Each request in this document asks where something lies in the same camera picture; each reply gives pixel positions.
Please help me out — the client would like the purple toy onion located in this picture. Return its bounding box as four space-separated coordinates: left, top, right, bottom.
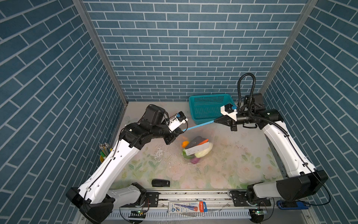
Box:
190 157 200 164

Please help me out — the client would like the white toy garlic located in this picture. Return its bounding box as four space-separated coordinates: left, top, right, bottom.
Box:
194 143 213 158

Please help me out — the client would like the clear zip top bag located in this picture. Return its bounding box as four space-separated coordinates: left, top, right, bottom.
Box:
179 121 214 163

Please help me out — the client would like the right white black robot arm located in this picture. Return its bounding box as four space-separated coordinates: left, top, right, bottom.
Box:
214 106 328 204

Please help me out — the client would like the black toy eggplant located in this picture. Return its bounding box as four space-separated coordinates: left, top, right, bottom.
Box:
185 136 206 149

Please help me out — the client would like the black rectangular device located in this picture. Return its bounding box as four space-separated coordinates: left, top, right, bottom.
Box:
152 179 170 187

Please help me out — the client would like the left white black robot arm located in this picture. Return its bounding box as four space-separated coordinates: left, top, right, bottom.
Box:
66 121 183 224

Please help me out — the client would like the teal plastic basket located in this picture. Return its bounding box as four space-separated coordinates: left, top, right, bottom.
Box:
189 94 235 125

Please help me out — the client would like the orange toy carrot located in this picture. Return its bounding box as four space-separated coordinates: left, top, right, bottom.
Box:
199 139 208 145

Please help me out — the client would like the blue black tool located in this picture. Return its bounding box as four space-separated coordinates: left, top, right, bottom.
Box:
277 201 310 210

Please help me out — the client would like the toothbrush blister package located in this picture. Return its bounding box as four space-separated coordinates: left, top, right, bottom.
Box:
168 201 208 213

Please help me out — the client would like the yellow pen cup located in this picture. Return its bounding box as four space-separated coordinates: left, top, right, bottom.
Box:
99 143 112 163

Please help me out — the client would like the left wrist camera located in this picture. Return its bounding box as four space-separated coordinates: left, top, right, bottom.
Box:
168 111 188 131

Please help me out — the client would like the aluminium mounting rail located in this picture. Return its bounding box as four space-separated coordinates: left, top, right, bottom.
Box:
104 190 318 224

